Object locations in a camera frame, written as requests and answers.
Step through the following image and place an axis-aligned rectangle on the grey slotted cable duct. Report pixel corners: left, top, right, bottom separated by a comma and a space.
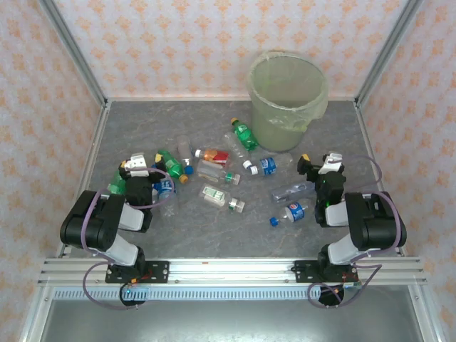
51, 287, 410, 301

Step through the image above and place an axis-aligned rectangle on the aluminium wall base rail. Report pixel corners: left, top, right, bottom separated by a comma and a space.
106, 96, 357, 103

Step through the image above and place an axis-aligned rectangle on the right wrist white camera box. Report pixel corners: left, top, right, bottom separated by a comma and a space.
318, 152, 345, 175

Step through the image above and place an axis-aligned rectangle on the green labelled bottle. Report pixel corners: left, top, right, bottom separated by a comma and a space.
155, 149, 190, 185

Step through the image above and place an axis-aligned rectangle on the orange-red label bottle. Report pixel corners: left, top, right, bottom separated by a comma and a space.
194, 148, 231, 167

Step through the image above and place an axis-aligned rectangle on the green-white label bottle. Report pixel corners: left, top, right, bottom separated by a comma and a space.
199, 182, 247, 214

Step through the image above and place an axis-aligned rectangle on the crushed green bottle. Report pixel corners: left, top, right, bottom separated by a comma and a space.
106, 170, 126, 195

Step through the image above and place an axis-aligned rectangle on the steel lower shelf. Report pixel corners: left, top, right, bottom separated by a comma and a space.
19, 284, 445, 342

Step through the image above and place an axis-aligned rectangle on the aluminium frame post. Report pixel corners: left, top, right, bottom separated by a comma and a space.
354, 0, 427, 108
37, 0, 110, 108

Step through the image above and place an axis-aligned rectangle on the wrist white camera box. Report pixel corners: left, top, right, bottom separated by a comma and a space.
318, 152, 345, 175
128, 153, 150, 178

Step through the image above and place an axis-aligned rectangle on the clear blue-white label bottle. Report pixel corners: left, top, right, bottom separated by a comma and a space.
176, 135, 195, 175

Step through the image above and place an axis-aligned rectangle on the blue-label bottle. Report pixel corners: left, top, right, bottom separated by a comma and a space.
249, 153, 295, 177
271, 181, 317, 204
152, 162, 180, 219

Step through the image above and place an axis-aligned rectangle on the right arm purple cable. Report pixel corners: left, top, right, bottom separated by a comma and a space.
307, 155, 402, 309

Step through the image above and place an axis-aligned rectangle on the black round base housing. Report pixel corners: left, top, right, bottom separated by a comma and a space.
318, 284, 346, 308
119, 283, 147, 307

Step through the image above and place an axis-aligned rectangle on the round-logo bottle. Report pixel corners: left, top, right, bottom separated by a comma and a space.
269, 200, 315, 228

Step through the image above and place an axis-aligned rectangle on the aluminium table edge rail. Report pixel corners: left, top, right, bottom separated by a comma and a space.
56, 101, 112, 258
354, 101, 408, 258

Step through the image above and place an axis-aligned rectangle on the green mesh waste bin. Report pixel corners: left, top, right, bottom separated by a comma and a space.
247, 49, 329, 152

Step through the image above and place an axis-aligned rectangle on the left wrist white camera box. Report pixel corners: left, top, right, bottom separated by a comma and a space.
128, 153, 150, 178

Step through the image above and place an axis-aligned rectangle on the clear unlabelled bottle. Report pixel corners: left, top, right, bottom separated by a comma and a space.
223, 131, 253, 170

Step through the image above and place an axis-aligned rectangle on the green soda bottle, yellow cap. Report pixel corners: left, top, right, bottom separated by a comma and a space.
230, 117, 260, 152

